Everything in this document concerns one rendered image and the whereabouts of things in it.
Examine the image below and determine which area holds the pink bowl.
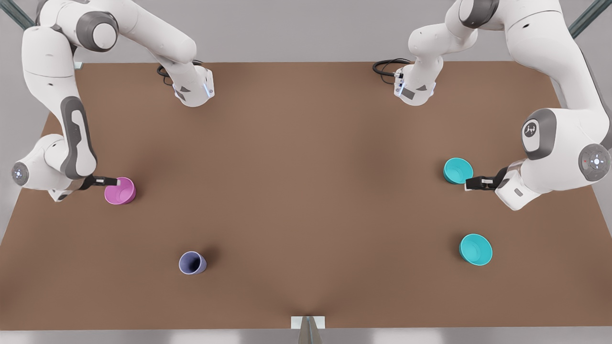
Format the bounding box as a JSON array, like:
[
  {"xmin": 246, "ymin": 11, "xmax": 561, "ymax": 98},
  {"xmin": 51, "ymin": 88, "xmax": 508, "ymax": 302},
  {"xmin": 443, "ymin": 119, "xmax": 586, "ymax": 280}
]
[{"xmin": 104, "ymin": 177, "xmax": 136, "ymax": 205}]

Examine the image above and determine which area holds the teal blue bowl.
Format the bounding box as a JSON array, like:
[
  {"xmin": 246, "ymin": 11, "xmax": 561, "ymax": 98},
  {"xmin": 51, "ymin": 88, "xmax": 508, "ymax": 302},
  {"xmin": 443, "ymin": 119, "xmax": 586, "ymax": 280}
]
[
  {"xmin": 443, "ymin": 158, "xmax": 474, "ymax": 185},
  {"xmin": 459, "ymin": 234, "xmax": 493, "ymax": 266}
]

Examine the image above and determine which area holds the lavender purple cup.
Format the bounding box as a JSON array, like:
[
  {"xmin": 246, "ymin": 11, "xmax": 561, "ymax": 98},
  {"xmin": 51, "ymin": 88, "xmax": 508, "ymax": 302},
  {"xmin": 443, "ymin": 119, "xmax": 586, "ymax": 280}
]
[{"xmin": 179, "ymin": 251, "xmax": 208, "ymax": 275}]

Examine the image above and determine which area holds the black cable loop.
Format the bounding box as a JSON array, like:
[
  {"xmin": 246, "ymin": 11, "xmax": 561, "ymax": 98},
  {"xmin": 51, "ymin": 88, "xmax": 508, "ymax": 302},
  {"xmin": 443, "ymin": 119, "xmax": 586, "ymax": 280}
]
[
  {"xmin": 372, "ymin": 58, "xmax": 414, "ymax": 85},
  {"xmin": 157, "ymin": 60, "xmax": 203, "ymax": 86}
]

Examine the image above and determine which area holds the silver frame post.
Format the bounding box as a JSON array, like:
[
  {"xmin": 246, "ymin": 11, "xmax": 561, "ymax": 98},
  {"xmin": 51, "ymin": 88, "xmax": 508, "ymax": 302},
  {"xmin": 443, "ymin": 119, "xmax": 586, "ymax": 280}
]
[
  {"xmin": 291, "ymin": 315, "xmax": 326, "ymax": 344},
  {"xmin": 0, "ymin": 0, "xmax": 36, "ymax": 30},
  {"xmin": 568, "ymin": 0, "xmax": 612, "ymax": 39}
]

